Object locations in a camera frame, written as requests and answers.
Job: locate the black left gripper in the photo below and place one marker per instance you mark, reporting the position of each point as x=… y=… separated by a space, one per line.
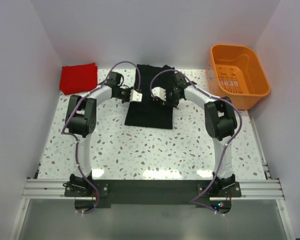
x=127 y=94

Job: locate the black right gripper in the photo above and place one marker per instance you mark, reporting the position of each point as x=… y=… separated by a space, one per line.
x=170 y=95

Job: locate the black t-shirt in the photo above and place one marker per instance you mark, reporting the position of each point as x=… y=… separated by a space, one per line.
x=149 y=113

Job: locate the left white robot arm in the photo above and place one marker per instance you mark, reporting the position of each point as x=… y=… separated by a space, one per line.
x=80 y=123

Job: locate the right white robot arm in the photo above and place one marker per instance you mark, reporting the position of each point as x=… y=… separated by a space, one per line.
x=223 y=122

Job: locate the folded red t-shirt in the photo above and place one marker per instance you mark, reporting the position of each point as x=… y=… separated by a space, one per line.
x=78 y=78

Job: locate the orange plastic basket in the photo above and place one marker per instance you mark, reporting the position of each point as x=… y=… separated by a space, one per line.
x=236 y=72

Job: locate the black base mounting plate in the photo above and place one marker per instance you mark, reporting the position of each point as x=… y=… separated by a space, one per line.
x=99 y=202

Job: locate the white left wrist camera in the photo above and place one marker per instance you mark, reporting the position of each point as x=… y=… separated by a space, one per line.
x=135 y=96

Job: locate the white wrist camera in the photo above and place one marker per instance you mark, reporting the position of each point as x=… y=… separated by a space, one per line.
x=159 y=93
x=135 y=96

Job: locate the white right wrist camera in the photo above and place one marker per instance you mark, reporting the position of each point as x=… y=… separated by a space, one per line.
x=159 y=93

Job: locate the aluminium right side rail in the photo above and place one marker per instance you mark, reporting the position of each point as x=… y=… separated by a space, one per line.
x=260 y=148

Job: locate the aluminium rail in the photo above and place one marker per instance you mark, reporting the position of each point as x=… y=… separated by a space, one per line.
x=260 y=148
x=243 y=190

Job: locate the aluminium front rail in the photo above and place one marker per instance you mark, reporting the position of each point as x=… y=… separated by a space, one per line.
x=243 y=190

